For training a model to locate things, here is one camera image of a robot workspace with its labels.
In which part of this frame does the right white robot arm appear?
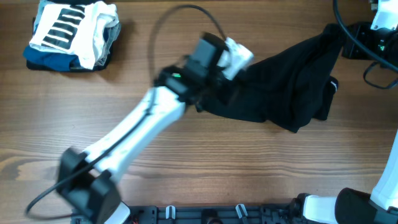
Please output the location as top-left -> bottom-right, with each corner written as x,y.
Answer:
291,58 -> 397,223

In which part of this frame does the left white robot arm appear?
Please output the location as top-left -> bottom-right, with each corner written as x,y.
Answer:
55,33 -> 253,223

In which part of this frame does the blue folded garment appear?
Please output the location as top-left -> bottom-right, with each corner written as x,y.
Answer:
23,47 -> 83,70

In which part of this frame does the black branded t-shirt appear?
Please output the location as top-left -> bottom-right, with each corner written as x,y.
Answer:
196,24 -> 345,133

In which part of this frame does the black folded bottom garment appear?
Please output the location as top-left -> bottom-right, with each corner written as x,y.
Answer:
26,60 -> 110,73

